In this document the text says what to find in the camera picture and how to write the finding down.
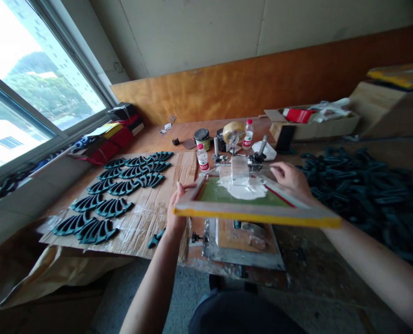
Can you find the brown paper sack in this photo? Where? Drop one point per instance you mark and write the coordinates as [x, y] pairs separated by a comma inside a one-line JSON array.
[[43, 275]]

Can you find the white ink puddle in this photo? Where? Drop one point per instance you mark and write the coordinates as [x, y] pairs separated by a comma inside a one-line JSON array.
[[243, 189]]

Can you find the wooden block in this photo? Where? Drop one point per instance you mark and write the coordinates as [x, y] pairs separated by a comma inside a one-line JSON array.
[[257, 240]]

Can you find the person's right fingers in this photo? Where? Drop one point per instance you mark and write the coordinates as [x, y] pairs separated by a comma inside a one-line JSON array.
[[279, 169]]

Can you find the flat cardboard sheet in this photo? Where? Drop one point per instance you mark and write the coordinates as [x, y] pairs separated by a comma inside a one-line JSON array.
[[140, 215]]

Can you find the metal printing base plate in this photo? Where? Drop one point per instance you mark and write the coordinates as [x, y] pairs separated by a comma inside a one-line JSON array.
[[243, 250]]

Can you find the white crumpled cloth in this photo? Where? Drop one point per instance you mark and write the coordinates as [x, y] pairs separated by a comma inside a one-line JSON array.
[[267, 150]]

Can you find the crumpled white paper scrap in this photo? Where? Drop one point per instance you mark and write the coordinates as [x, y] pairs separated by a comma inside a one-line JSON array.
[[166, 128]]

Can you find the plywood board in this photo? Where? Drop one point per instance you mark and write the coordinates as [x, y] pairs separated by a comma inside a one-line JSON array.
[[269, 83]]

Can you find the open cardboard box with bags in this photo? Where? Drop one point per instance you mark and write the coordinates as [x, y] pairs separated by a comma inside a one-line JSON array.
[[314, 121]]

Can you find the heap of green plastic pieces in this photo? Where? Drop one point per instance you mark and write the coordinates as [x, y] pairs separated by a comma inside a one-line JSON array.
[[370, 195]]

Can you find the aluminium squeegee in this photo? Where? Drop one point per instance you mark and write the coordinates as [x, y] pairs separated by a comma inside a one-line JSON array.
[[240, 169]]

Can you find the person's left thumb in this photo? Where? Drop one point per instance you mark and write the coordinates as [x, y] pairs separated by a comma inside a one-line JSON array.
[[185, 189]]

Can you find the window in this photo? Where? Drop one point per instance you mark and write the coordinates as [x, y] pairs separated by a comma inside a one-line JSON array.
[[29, 80]]

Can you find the clear bottle with red label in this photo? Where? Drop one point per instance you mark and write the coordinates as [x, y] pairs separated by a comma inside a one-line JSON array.
[[202, 160], [248, 135]]

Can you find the black upright stand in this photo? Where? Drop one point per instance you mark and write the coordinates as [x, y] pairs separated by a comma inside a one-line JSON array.
[[285, 139]]

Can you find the large cardboard box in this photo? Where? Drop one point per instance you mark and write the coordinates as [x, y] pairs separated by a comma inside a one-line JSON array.
[[391, 108]]

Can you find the black ink can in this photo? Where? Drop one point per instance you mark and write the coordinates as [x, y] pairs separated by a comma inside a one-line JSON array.
[[202, 139]]

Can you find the person's body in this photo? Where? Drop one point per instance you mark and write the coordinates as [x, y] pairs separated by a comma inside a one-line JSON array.
[[241, 313]]

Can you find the single green plastic part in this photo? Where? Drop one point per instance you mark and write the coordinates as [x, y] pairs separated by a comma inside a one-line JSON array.
[[156, 238]]

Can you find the brown square card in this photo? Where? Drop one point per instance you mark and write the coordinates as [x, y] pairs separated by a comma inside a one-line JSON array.
[[189, 144]]

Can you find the stack of yellow-edged frames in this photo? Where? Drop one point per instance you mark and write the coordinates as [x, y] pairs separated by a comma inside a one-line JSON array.
[[401, 76]]

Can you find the metal hinge clamp assembly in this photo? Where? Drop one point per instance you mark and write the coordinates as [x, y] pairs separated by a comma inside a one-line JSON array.
[[239, 153]]

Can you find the stack of red black items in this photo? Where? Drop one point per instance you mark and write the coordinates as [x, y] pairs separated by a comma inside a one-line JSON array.
[[116, 137]]

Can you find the rows of green plastic pieces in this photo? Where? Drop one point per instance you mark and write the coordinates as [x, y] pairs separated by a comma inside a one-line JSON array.
[[112, 195]]

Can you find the person's left hand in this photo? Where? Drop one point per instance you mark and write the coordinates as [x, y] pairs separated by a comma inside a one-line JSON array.
[[177, 215]]

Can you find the yellowish tape roll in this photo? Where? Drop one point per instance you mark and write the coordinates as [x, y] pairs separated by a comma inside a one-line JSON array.
[[233, 131]]

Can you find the yellow-edged screen printing frame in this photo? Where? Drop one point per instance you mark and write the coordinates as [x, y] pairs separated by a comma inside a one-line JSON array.
[[255, 212]]

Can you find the person's right hand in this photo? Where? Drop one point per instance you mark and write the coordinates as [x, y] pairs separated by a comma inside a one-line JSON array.
[[293, 184]]

